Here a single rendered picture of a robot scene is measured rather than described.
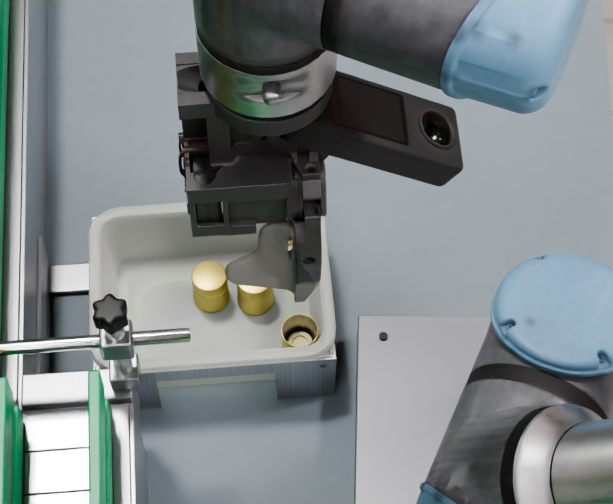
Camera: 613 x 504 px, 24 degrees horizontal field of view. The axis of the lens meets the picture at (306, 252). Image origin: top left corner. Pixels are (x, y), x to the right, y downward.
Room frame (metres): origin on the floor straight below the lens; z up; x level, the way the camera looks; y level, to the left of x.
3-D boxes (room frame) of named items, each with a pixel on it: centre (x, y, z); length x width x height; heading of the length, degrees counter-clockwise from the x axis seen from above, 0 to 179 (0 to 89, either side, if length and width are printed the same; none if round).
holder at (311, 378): (0.66, 0.12, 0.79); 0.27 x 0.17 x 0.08; 95
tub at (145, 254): (0.66, 0.09, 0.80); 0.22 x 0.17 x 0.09; 95
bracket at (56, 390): (0.53, 0.20, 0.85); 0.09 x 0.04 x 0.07; 95
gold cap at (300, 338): (0.62, 0.01, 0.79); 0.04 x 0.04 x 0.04
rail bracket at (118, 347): (0.54, 0.18, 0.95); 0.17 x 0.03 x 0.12; 95
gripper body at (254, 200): (0.49, 0.03, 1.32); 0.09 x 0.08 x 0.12; 95
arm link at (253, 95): (0.49, 0.02, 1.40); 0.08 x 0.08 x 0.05
